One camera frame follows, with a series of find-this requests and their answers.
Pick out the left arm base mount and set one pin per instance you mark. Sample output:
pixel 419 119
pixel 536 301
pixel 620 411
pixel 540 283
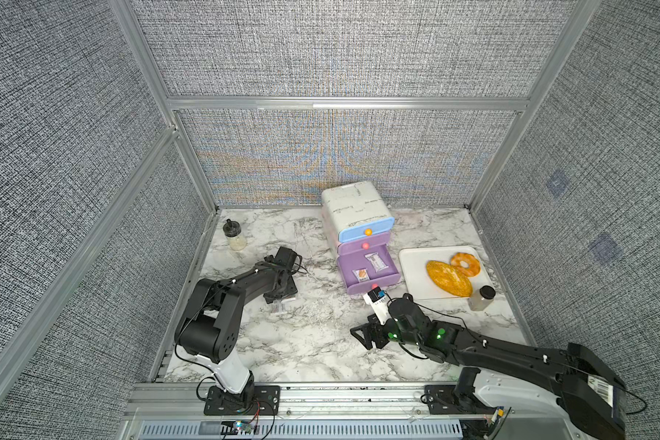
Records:
pixel 242 399

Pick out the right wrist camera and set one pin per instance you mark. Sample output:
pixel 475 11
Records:
pixel 379 302

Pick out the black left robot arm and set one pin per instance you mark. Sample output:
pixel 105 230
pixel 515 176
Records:
pixel 210 324

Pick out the orange glazed donut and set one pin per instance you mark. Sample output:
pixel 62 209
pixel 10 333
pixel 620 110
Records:
pixel 467 264

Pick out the aluminium front rail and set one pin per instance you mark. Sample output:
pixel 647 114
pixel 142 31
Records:
pixel 338 410

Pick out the white rectangular tray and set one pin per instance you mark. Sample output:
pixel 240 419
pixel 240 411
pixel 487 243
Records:
pixel 417 282

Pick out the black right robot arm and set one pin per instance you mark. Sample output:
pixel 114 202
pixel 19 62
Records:
pixel 583 385

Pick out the yellow bread loaf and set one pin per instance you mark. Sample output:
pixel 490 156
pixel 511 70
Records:
pixel 448 278

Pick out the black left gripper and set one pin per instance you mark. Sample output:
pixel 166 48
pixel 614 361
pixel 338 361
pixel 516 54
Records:
pixel 292 289

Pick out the white cookie packet orange picture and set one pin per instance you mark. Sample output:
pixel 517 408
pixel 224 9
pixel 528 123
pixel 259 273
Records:
pixel 361 275

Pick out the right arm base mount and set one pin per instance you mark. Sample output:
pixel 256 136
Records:
pixel 460 399

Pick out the purple drawer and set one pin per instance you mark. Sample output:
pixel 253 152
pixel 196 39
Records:
pixel 375 241
pixel 357 261

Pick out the white blue drawer cabinet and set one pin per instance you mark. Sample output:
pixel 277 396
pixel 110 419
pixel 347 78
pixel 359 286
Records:
pixel 352 208

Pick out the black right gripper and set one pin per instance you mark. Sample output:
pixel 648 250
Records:
pixel 374 325

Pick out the white cookie packet top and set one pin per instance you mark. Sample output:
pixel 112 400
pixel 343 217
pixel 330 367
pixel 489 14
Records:
pixel 377 262

